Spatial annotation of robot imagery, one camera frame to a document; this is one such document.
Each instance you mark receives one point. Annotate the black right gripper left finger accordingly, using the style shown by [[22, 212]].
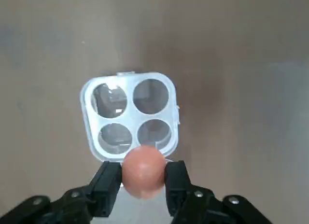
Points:
[[101, 192]]

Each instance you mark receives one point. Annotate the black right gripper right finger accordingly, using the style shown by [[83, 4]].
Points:
[[181, 192]]

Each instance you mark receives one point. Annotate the clear four-slot egg tray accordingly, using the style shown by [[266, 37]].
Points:
[[131, 117]]

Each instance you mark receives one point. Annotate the pinkish brown egg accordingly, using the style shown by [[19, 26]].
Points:
[[143, 173]]

